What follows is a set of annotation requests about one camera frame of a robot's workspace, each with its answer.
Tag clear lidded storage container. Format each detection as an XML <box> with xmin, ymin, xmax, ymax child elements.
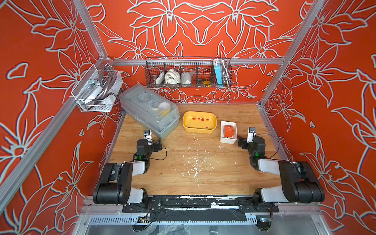
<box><xmin>118</xmin><ymin>84</ymin><xmax>180</xmax><ymax>139</ymax></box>

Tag white square box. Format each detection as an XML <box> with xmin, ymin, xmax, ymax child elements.
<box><xmin>220</xmin><ymin>121</ymin><xmax>238</xmax><ymax>145</ymax></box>

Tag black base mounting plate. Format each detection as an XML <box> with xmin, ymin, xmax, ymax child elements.
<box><xmin>122</xmin><ymin>195</ymin><xmax>280</xmax><ymax>213</ymax></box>

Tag blue box in basket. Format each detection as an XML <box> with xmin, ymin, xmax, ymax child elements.
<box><xmin>213</xmin><ymin>58</ymin><xmax>223</xmax><ymax>87</ymax></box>

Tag yellow plastic tray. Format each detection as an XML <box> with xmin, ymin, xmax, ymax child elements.
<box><xmin>182</xmin><ymin>111</ymin><xmax>217</xmax><ymax>134</ymax></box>

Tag white cloth in basket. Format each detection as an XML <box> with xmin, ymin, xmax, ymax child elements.
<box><xmin>164</xmin><ymin>69</ymin><xmax>181</xmax><ymax>85</ymax></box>

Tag black wire wall basket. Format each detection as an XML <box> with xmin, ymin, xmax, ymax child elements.
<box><xmin>145</xmin><ymin>56</ymin><xmax>233</xmax><ymax>89</ymax></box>

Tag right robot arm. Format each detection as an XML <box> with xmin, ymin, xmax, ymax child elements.
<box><xmin>238</xmin><ymin>136</ymin><xmax>325</xmax><ymax>204</ymax></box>

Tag orange cube block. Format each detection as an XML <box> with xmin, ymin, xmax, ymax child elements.
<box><xmin>223</xmin><ymin>125</ymin><xmax>235</xmax><ymax>138</ymax></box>

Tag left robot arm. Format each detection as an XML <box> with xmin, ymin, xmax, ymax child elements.
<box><xmin>93</xmin><ymin>139</ymin><xmax>163</xmax><ymax>205</ymax></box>

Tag clear wall-mounted bin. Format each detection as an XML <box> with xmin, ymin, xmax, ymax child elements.
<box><xmin>71</xmin><ymin>65</ymin><xmax>123</xmax><ymax>113</ymax></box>

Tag yellow tape roll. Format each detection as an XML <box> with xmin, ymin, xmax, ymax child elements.
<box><xmin>158</xmin><ymin>102</ymin><xmax>171</xmax><ymax>117</ymax></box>

